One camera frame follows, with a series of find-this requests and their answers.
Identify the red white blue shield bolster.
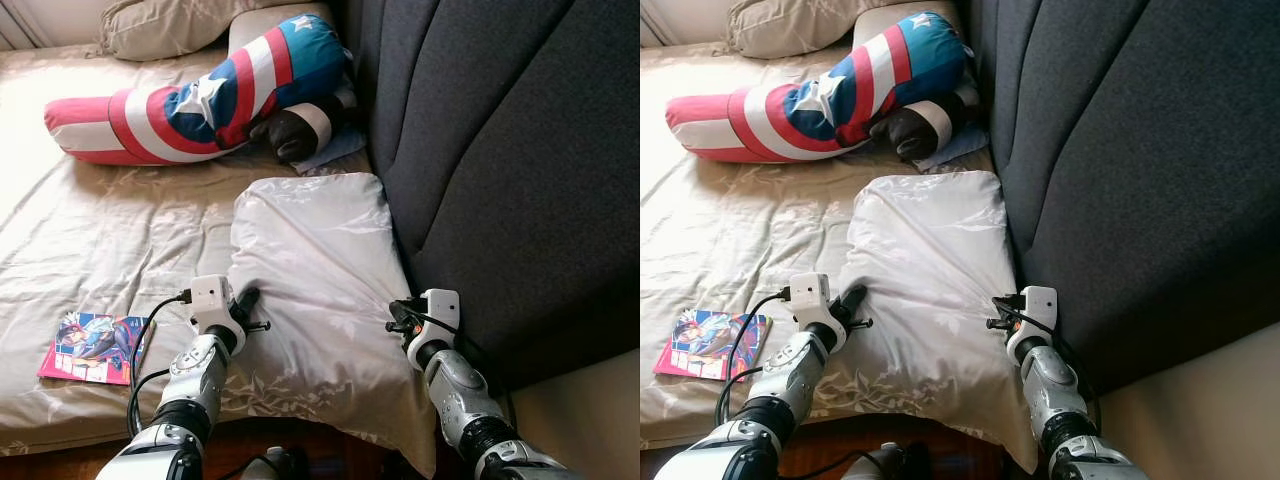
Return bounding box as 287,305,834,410
43,13,351,166
665,10,976,164

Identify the dark brown white-banded plush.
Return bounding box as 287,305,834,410
868,98,969,163
248,98,346,164

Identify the light blue cloth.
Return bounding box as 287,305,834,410
915,122,993,173
295,125,369,176

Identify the colourful comic book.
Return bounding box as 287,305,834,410
37,311,154,387
653,308,773,383

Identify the silver left robot leg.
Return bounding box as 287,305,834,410
855,443,931,480
245,447,309,480

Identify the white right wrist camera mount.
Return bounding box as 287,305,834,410
405,289,462,371
1005,286,1059,363

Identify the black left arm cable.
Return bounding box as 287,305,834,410
127,290,193,436
714,288,793,426

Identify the dark grey upholstered headboard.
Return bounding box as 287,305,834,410
355,0,641,391
965,0,1280,396

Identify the beige floral pillow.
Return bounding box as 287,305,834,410
725,0,901,59
228,172,441,479
840,170,1041,473
98,0,301,63

